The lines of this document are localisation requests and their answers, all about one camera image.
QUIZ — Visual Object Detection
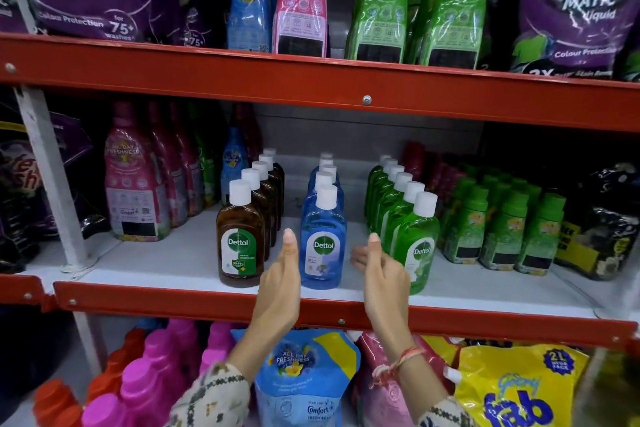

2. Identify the person's right forearm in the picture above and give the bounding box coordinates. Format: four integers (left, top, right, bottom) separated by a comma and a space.
372, 339, 477, 427

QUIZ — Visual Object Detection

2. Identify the person's left forearm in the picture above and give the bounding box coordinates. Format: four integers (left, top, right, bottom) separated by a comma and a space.
166, 323, 296, 427

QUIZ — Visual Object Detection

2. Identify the blue conditioner refill pouch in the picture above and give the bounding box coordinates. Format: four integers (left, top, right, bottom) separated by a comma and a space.
231, 328, 362, 427

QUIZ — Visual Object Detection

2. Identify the group of small green conditioner bottles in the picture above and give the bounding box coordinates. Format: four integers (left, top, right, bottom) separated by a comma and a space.
440, 164, 567, 276

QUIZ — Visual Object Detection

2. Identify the black detergent pouch yellow label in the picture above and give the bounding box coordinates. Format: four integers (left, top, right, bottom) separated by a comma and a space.
554, 163, 640, 281

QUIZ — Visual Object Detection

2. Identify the row of green antiseptic bottles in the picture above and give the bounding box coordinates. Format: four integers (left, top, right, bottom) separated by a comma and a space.
364, 155, 441, 296

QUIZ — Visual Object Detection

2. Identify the pink conditioner refill pouch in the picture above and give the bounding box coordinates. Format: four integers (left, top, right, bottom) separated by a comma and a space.
351, 332, 453, 427

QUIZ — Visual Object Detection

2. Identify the person's right hand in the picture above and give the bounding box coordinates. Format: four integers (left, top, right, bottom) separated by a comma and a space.
350, 233, 413, 343

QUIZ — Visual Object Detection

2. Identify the group of magenta plastic bottles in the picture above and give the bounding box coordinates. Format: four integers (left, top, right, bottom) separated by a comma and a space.
81, 318, 236, 427

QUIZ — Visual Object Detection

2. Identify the large maroon conditioner bottle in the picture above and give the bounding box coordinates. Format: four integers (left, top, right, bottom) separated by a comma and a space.
231, 102, 263, 164

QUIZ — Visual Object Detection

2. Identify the dark purple detergent pouch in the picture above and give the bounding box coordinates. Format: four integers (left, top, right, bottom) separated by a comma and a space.
0, 109, 111, 275

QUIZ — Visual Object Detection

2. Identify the group of small maroon bottles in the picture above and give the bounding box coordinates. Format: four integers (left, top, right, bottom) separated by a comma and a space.
403, 141, 468, 194

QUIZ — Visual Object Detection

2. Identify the red white thread bracelet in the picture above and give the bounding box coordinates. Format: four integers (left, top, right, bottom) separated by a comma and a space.
369, 346, 427, 389

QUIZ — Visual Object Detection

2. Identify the white metal shelf upright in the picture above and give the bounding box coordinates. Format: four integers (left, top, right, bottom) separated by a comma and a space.
0, 0, 103, 377

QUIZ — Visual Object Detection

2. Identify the red metal shelf beam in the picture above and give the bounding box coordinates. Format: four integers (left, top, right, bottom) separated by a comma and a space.
0, 32, 640, 134
0, 274, 640, 356

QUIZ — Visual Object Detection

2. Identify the person's left hand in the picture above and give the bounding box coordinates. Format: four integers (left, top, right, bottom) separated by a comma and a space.
252, 228, 303, 331

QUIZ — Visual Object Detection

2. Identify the large green conditioner bottle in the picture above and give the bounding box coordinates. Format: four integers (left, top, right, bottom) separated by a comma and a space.
419, 0, 493, 70
404, 0, 451, 65
190, 104, 219, 208
344, 0, 410, 64

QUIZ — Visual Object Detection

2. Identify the group of orange plastic bottles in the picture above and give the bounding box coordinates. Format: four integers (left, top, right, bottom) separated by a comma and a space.
32, 328, 148, 427

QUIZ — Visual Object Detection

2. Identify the brown antiseptic bottle white cap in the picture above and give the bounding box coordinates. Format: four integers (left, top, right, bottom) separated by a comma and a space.
258, 154, 282, 232
241, 168, 272, 262
263, 148, 286, 217
216, 179, 266, 288
251, 160, 279, 247

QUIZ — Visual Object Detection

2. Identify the yellow detergent refill pouch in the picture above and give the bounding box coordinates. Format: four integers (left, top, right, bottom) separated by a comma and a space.
442, 339, 592, 427

